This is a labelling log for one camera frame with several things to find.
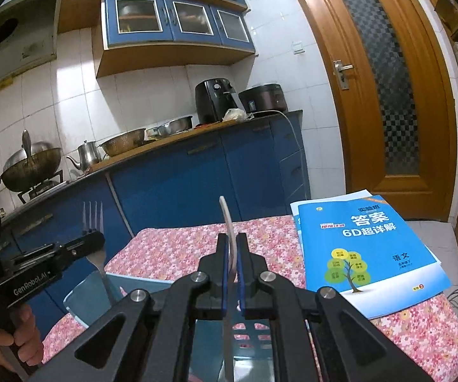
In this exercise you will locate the steel ladle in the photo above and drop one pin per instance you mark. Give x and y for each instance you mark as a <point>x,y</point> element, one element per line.
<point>26,143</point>

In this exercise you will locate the large steel mixing bowl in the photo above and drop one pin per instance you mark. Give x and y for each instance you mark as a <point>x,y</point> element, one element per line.
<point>123,143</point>

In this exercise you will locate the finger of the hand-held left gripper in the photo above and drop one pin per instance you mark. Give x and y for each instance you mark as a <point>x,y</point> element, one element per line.
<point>81,248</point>

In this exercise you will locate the small white plastic bag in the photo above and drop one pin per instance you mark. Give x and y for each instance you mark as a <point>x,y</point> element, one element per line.
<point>235,114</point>

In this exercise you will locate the range hood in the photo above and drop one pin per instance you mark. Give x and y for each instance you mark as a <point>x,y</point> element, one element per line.
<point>22,39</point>

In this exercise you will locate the gas stove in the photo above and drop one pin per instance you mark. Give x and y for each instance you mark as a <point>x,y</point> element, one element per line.
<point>42,191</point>

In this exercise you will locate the blue workbook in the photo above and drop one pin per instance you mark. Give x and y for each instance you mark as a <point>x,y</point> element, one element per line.
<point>356,246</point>

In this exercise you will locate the blue plastic utensil basket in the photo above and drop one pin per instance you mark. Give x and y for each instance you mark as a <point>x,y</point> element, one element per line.
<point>89,294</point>

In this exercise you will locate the black air fryer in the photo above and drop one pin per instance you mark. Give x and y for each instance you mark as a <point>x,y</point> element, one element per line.
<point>213,101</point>

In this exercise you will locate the white wall switch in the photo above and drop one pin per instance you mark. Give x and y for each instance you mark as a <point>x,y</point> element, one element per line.
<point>299,47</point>

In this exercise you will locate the person's left hand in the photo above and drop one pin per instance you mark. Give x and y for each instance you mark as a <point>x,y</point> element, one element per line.
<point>28,342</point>

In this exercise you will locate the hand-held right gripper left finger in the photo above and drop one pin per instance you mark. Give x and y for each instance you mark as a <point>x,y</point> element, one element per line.
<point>225,274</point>

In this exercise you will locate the steel fork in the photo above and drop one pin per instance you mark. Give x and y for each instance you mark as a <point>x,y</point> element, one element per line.
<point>98,262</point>

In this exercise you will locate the dark wok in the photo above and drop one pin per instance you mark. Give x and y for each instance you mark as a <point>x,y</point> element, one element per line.
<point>30,169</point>

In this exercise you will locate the dark kitchen countertop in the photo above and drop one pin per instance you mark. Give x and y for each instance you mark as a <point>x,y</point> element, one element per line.
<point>153,147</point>

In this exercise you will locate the blue lower kitchen cabinets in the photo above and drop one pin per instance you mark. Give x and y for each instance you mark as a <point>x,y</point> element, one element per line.
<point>181,183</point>

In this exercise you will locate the steel kettle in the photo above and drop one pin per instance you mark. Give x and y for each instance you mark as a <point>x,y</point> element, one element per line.
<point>88,155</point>

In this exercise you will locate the thin white blue booklet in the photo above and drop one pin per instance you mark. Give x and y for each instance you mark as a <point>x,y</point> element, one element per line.
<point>295,217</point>

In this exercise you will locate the blue glass-door wall cabinet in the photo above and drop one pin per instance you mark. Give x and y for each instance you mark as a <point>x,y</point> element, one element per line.
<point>181,24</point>

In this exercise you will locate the pink floral tablecloth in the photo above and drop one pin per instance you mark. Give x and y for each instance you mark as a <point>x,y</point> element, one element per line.
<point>173,246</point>

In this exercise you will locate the black rice cooker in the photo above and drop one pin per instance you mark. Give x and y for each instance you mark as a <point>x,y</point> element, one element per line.
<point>264,97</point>

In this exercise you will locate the wooden door with glass panel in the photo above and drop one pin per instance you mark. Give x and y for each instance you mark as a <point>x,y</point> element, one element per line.
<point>376,87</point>

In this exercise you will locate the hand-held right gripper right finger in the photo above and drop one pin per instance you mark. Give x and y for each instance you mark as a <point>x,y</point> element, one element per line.
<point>241,274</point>

